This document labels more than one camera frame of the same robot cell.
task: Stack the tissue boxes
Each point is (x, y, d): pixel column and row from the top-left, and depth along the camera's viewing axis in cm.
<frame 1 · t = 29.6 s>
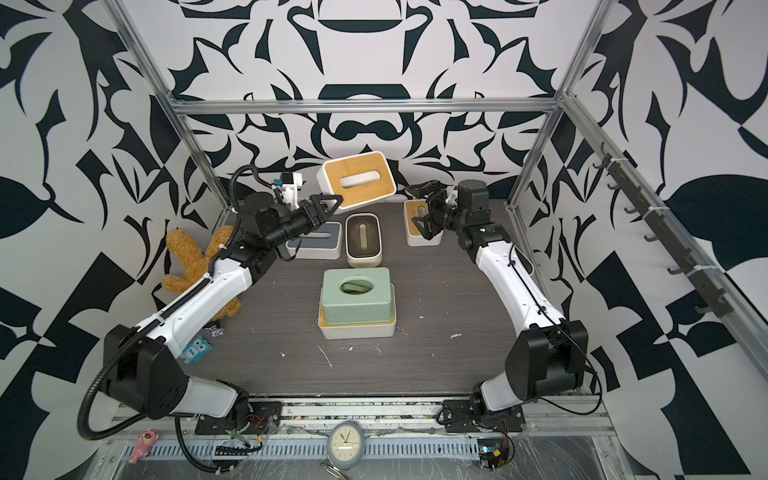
left hand: (334, 196, 73), fingers open
right hand: (404, 196, 76), fingers open
green tissue box: (352, 296, 76), point 19 cm above the table
white box bamboo lid front: (356, 331, 85), point 6 cm above the table
cream box dark clear lid: (364, 239, 104), point 6 cm above the table
white box grey lid: (325, 242, 102), point 7 cm above the table

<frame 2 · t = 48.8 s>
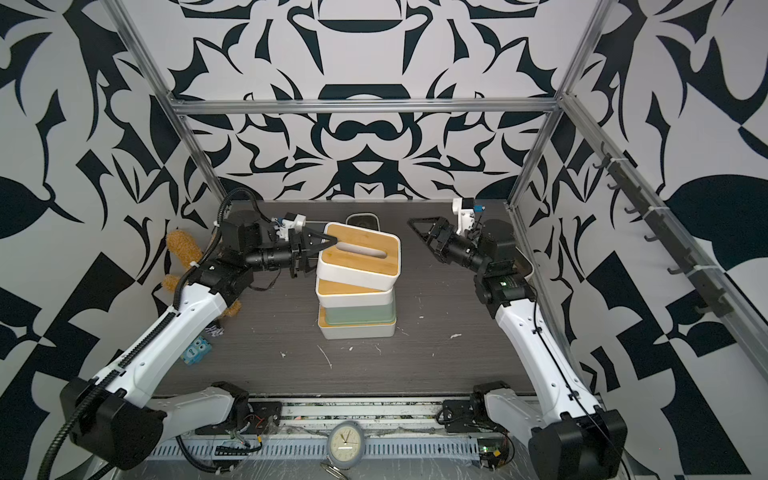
left hand: (331, 243, 67), fingers open
right hand: (412, 227, 68), fingers open
white box bamboo lid rear: (361, 257, 67), point 33 cm above the table
white box bamboo lid middle: (336, 294, 70), point 26 cm above the table
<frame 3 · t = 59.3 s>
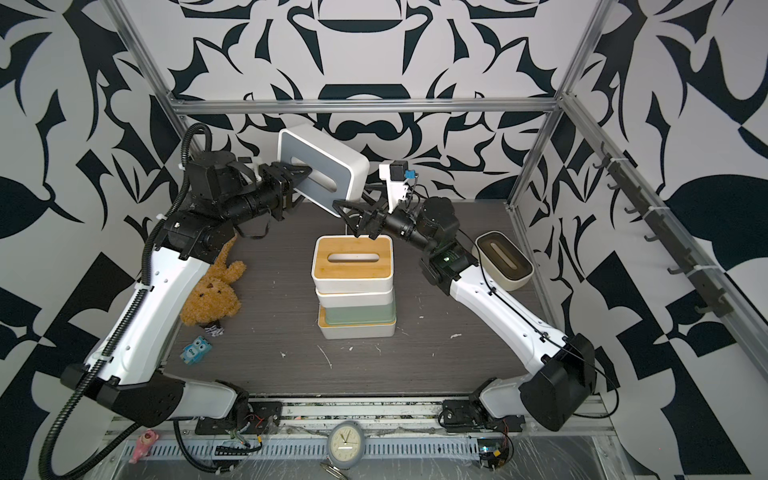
left hand: (306, 167, 62), fingers open
right hand: (344, 194, 59), fingers open
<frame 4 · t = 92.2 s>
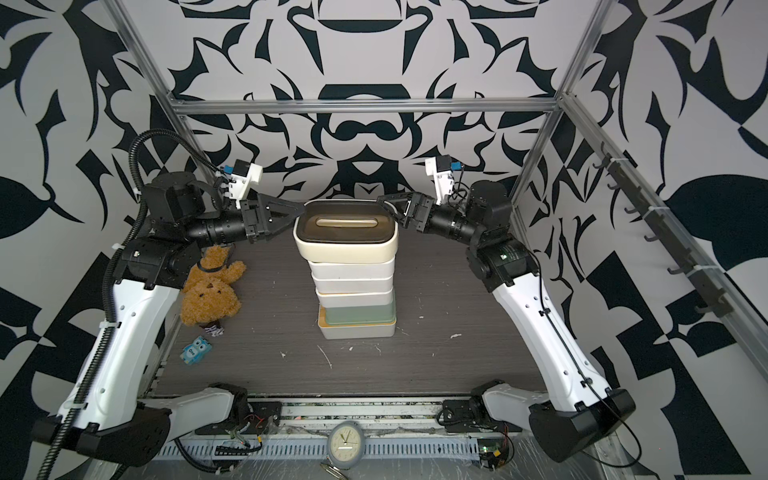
left hand: (297, 211, 57), fingers open
right hand: (384, 203, 58), fingers open
